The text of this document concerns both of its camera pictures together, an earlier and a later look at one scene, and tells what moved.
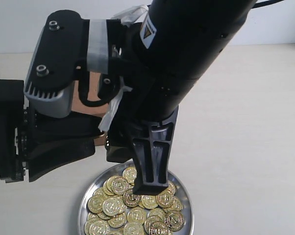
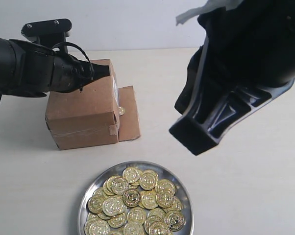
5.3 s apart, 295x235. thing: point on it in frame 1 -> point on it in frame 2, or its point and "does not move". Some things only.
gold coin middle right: [149, 201] does not move
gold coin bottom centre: [134, 228] does not move
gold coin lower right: [175, 221] does not move
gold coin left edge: [95, 204] does not move
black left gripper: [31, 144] -> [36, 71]
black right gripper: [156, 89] -> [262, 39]
